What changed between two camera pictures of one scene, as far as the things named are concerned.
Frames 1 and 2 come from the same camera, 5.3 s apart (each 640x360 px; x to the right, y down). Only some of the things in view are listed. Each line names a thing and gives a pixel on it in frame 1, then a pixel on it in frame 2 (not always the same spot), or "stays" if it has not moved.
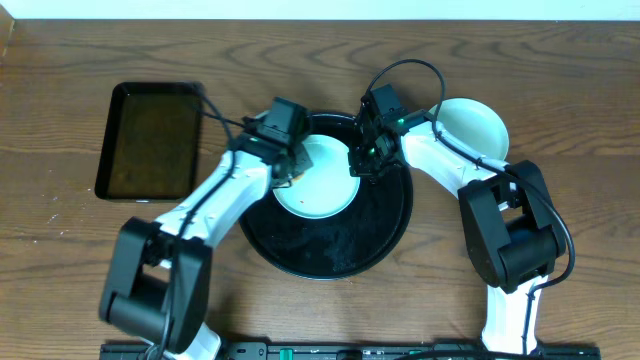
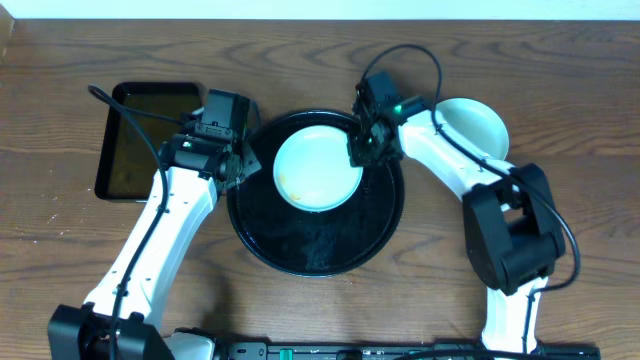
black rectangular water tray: (151, 141) stays
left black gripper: (296, 163) → (240, 163)
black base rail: (356, 351) stays
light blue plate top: (475, 125) stays
